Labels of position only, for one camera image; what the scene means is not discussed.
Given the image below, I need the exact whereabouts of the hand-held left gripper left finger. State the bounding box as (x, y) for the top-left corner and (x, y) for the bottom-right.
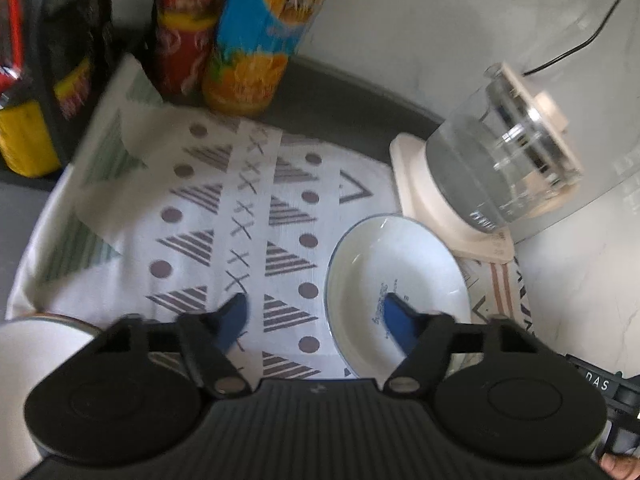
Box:
(99, 292), (252, 399)

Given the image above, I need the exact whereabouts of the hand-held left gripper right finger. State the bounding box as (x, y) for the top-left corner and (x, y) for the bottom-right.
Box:
(380, 294), (534, 397)

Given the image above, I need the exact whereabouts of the white plate with blue print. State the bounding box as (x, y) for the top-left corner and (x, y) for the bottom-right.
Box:
(323, 214), (474, 380)

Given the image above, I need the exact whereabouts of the person's right hand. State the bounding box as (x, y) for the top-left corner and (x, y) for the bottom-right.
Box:
(599, 454), (640, 480)

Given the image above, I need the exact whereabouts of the cream kettle base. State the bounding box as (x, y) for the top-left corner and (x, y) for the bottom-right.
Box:
(389, 132), (516, 262)

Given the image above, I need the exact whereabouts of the patterned fringed table cloth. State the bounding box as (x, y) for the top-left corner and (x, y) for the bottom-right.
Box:
(4, 52), (536, 382)

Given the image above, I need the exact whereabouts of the glass electric kettle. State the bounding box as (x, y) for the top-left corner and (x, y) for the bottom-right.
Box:
(424, 61), (586, 234)

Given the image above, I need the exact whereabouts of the white plate with flower print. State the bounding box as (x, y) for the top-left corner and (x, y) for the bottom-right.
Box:
(0, 312), (106, 472)

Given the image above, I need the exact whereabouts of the orange juice bottle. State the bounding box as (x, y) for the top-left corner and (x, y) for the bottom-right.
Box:
(202, 0), (349, 117)

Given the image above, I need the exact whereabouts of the soy sauce bottle yellow label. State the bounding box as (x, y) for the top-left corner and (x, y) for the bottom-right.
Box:
(0, 0), (114, 179)

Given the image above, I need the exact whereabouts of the black kettle power cable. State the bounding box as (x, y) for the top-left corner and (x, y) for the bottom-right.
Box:
(522, 0), (640, 76)

